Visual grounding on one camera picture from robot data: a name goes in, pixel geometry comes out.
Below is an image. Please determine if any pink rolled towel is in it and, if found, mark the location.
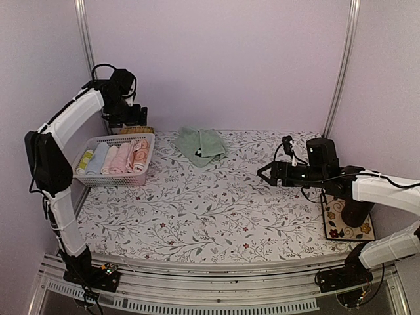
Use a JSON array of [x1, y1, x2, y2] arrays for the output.
[[110, 142, 132, 174]]

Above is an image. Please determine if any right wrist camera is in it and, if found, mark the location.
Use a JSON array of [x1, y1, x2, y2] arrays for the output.
[[306, 137, 340, 177]]

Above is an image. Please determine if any dark cylinder roll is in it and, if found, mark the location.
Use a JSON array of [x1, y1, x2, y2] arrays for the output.
[[341, 200, 375, 228]]

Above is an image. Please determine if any orange patterned towel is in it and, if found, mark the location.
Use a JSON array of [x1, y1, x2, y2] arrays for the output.
[[126, 138, 150, 173]]

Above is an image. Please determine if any yellow rolled towel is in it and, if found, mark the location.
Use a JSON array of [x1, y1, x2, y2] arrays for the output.
[[76, 150, 94, 175]]

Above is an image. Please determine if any green towel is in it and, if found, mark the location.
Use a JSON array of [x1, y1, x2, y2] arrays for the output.
[[173, 127, 228, 168]]

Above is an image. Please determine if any floral tablecloth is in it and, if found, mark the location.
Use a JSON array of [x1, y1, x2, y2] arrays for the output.
[[67, 129, 354, 264]]

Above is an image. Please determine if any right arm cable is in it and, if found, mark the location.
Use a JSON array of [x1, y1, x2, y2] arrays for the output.
[[272, 136, 420, 204]]

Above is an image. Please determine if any metal front rail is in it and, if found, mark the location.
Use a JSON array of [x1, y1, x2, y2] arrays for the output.
[[28, 254, 411, 315]]

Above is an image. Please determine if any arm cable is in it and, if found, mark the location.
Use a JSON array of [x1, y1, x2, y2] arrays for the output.
[[90, 63, 138, 99], [272, 136, 420, 204]]

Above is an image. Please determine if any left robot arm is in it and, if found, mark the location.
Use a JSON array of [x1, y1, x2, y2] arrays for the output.
[[24, 79, 137, 285]]

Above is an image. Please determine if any woven straw brush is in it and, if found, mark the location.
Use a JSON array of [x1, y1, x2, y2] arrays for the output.
[[119, 126, 155, 135]]

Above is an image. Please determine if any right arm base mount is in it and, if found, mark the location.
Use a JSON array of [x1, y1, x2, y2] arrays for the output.
[[314, 263, 373, 293]]

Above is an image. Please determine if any white plastic basket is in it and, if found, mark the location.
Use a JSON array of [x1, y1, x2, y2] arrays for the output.
[[72, 133, 155, 187]]

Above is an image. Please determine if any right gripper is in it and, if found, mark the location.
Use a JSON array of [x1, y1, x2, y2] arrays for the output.
[[258, 160, 327, 188]]

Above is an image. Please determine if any metal frame post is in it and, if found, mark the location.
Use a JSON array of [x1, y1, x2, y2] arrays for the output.
[[322, 0, 361, 138], [73, 0, 114, 135]]

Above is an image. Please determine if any left metal frame post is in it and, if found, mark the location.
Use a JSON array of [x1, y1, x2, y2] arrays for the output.
[[73, 0, 114, 135]]

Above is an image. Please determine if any right metal frame post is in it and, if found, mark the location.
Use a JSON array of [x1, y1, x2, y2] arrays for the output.
[[322, 0, 361, 138]]

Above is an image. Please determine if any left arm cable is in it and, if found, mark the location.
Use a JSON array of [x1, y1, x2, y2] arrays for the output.
[[90, 63, 138, 99]]

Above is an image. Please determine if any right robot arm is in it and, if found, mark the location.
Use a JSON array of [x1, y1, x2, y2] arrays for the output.
[[257, 161, 419, 286]]

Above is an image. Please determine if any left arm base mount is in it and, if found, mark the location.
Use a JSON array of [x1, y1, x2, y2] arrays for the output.
[[63, 262, 121, 293]]

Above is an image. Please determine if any blue rolled towel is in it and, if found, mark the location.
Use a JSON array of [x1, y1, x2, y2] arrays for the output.
[[85, 142, 109, 175]]

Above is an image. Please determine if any floral ceramic tray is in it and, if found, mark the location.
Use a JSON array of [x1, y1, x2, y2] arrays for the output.
[[320, 193, 376, 242]]

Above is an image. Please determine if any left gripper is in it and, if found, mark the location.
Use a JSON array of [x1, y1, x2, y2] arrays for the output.
[[107, 95, 148, 128]]

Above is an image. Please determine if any cream rolled towel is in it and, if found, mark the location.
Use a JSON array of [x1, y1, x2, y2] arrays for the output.
[[100, 146, 119, 175]]

